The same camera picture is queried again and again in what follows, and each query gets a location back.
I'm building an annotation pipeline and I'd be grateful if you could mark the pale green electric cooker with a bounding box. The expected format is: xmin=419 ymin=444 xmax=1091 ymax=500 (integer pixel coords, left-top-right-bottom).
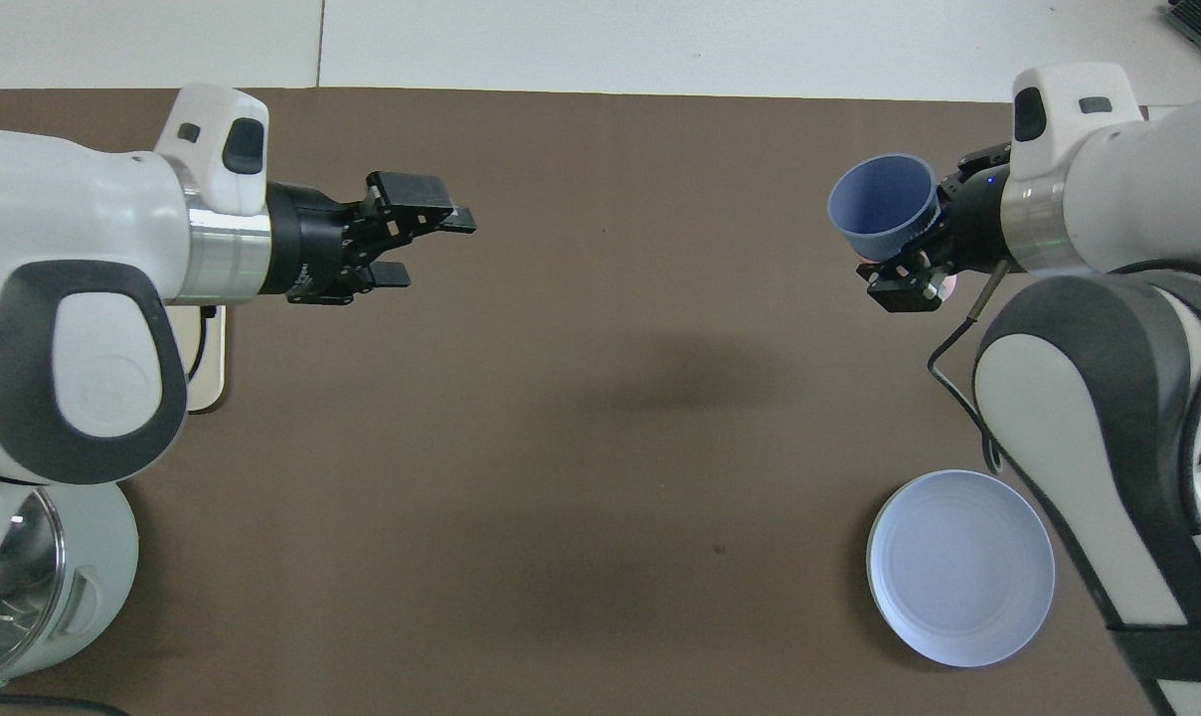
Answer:
xmin=0 ymin=475 xmax=141 ymax=695

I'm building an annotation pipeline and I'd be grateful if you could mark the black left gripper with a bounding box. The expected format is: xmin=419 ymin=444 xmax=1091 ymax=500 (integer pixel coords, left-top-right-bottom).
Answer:
xmin=265 ymin=172 xmax=478 ymax=305

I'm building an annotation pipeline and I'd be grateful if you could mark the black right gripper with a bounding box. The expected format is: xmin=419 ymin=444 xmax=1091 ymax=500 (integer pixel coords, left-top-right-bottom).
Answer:
xmin=866 ymin=142 xmax=1012 ymax=315

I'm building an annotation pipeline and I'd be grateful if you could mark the cream rabbit print tray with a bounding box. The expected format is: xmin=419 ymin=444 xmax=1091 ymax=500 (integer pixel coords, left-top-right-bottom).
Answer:
xmin=163 ymin=303 xmax=230 ymax=415

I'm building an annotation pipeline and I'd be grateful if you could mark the light blue round plate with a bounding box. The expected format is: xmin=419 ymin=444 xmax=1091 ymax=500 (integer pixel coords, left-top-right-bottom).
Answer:
xmin=866 ymin=469 xmax=1057 ymax=668

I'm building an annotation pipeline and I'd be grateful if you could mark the blue ribbed plastic cup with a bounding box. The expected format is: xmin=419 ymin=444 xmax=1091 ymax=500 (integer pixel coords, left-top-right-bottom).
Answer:
xmin=826 ymin=152 xmax=943 ymax=266

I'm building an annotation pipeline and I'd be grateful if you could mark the brown table mat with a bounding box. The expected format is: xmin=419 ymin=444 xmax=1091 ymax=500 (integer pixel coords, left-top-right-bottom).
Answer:
xmin=0 ymin=88 xmax=1158 ymax=716

